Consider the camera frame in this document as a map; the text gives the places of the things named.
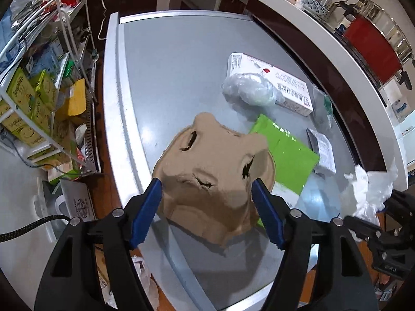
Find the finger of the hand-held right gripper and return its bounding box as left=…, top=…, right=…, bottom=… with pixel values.
left=344, top=215, right=383, bottom=243
left=383, top=189, right=415, bottom=230

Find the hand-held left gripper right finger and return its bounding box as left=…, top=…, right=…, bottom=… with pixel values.
left=251, top=178, right=380, bottom=311

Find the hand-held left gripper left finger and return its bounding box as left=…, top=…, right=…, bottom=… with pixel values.
left=34, top=178, right=163, bottom=311

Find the white tissue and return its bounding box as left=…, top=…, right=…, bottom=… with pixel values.
left=344, top=160, right=399, bottom=225

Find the green packet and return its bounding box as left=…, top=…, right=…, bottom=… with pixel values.
left=249, top=114, right=320, bottom=229

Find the brown pulp cup carrier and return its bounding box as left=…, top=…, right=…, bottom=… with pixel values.
left=152, top=112, right=277, bottom=247

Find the clear plastic bag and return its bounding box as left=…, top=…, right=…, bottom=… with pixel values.
left=221, top=73, right=282, bottom=107

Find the white carton box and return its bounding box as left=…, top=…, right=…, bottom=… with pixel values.
left=226, top=52, right=314, bottom=117

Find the white plastic bag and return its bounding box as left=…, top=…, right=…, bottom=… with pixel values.
left=107, top=256, right=159, bottom=311

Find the white cardboard box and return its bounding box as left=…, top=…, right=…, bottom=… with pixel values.
left=60, top=180, right=96, bottom=222

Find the small printed packet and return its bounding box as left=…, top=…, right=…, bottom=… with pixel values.
left=306, top=128, right=337, bottom=174

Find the white and blue packet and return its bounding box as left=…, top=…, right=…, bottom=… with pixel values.
left=381, top=81, right=409, bottom=120

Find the clear zip bag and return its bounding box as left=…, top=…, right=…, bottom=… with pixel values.
left=312, top=84, right=334, bottom=127

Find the yellow packet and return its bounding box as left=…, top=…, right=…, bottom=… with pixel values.
left=67, top=78, right=87, bottom=125

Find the white kitchen counter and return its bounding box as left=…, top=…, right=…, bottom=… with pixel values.
left=207, top=0, right=415, bottom=192

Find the red pot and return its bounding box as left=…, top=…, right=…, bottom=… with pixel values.
left=344, top=18, right=404, bottom=83

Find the stack of green boxes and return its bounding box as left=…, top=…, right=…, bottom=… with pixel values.
left=5, top=67, right=57, bottom=148

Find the steel pot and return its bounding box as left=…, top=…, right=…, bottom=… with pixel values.
left=357, top=0, right=414, bottom=68

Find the blue patterned dish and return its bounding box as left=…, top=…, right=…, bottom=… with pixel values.
left=300, top=0, right=331, bottom=15

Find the black braided cable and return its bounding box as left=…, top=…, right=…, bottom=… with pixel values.
left=0, top=214, right=70, bottom=242

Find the white cable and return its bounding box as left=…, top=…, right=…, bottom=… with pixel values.
left=92, top=0, right=108, bottom=41

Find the white wire rack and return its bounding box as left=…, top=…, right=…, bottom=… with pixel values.
left=0, top=0, right=104, bottom=177

